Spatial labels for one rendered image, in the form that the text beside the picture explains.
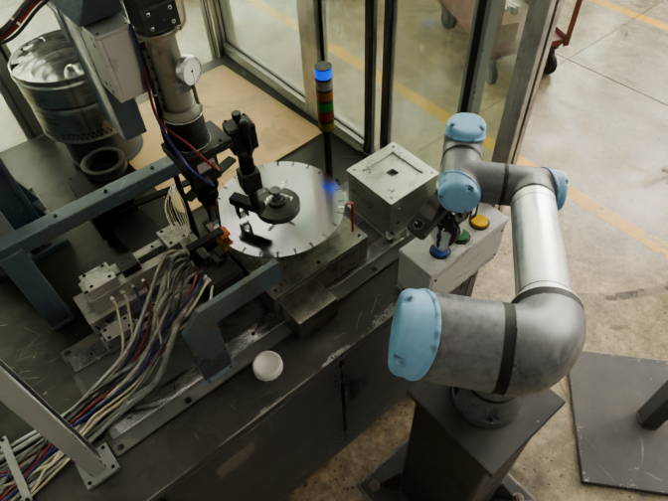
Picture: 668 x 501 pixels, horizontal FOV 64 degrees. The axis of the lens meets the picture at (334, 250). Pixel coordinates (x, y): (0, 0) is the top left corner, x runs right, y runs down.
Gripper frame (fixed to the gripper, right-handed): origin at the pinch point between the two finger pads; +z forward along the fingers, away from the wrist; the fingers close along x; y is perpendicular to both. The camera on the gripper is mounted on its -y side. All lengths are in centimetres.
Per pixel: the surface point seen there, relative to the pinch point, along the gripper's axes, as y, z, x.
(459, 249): 4.8, 1.8, -2.6
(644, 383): 71, 90, -49
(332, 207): -12.2, -3.5, 24.4
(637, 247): 131, 92, -12
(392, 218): 3.6, 7.4, 19.1
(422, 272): -6.2, 3.0, -1.3
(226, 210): -33, -3, 41
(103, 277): -64, 2, 47
